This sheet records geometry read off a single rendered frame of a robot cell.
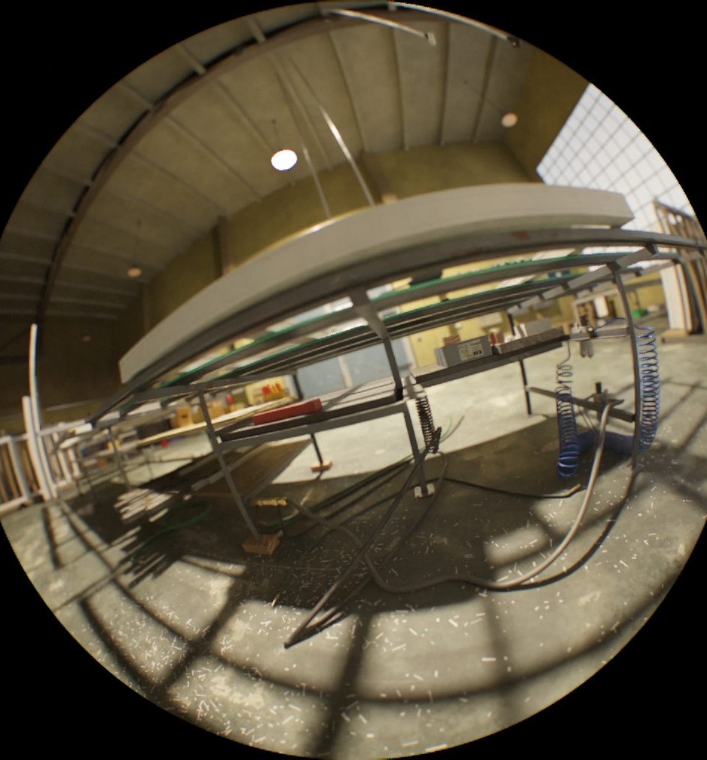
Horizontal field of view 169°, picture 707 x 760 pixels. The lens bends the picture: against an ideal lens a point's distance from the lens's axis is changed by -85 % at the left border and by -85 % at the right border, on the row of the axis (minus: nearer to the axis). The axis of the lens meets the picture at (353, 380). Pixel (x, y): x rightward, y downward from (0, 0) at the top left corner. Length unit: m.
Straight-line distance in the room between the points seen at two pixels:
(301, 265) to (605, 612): 1.02
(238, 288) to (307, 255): 0.14
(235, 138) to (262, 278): 8.50
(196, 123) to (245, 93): 1.55
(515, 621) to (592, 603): 0.21
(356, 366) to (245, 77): 9.03
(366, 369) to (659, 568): 6.89
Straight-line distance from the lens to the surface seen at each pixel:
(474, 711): 0.69
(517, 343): 1.17
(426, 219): 0.41
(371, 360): 6.88
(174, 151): 9.05
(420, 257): 0.40
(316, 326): 0.66
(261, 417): 0.98
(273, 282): 0.42
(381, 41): 8.39
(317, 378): 7.29
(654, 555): 0.96
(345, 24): 5.85
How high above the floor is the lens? 0.69
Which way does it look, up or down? 2 degrees down
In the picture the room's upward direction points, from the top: 16 degrees counter-clockwise
